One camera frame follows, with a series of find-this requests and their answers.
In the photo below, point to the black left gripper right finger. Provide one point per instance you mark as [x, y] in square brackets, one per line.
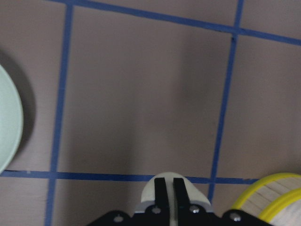
[181, 195]

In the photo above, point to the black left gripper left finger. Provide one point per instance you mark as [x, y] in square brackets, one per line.
[161, 196]

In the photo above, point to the far yellow bamboo steamer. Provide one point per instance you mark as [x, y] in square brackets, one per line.
[274, 199]

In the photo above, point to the light green plate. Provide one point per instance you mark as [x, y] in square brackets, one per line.
[11, 119]

